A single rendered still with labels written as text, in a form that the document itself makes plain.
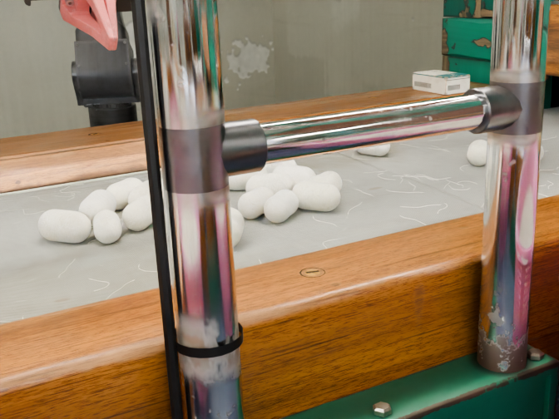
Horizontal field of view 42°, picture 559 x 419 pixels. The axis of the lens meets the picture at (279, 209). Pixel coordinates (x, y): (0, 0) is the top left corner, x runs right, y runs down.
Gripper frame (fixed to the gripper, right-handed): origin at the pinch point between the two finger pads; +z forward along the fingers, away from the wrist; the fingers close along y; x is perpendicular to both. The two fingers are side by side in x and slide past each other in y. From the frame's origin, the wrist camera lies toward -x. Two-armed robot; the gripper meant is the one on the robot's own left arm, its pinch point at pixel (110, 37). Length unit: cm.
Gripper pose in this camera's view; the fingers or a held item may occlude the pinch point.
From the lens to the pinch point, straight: 62.9
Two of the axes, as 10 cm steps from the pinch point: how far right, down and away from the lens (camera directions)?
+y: 8.8, -1.8, 4.3
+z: 3.8, 8.1, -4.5
